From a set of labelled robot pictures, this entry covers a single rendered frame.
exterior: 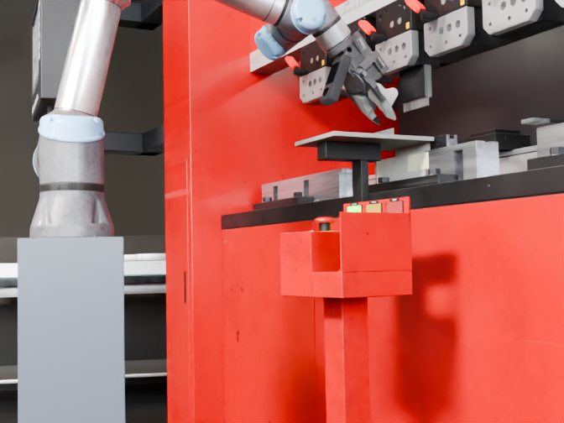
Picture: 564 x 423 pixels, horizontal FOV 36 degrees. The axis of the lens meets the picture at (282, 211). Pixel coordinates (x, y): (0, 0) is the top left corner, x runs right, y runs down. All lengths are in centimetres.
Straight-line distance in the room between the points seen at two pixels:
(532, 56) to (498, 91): 16
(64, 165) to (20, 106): 386
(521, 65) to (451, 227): 95
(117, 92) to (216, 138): 274
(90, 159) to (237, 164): 122
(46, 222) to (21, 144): 382
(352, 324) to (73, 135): 61
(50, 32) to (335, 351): 157
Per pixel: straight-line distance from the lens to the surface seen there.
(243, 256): 255
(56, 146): 159
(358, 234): 151
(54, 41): 280
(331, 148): 191
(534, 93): 251
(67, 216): 156
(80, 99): 175
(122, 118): 541
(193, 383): 270
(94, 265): 153
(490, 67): 266
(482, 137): 215
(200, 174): 270
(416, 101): 207
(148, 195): 536
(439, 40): 195
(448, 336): 172
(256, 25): 281
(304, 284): 159
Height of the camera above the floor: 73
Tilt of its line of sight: 3 degrees up
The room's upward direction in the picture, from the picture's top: 1 degrees counter-clockwise
